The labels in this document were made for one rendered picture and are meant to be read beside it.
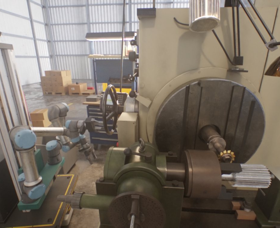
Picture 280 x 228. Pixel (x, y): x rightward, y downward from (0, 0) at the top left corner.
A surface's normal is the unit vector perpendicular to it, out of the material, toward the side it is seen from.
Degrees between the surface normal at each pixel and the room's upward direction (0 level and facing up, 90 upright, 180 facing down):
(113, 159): 32
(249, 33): 90
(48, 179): 0
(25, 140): 82
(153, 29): 90
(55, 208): 0
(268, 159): 90
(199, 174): 54
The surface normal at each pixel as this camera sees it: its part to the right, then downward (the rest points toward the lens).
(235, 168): -0.05, -0.59
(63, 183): 0.00, -0.95
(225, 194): -0.08, -0.11
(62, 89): -0.15, 0.32
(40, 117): 0.11, 0.32
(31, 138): 0.80, 0.06
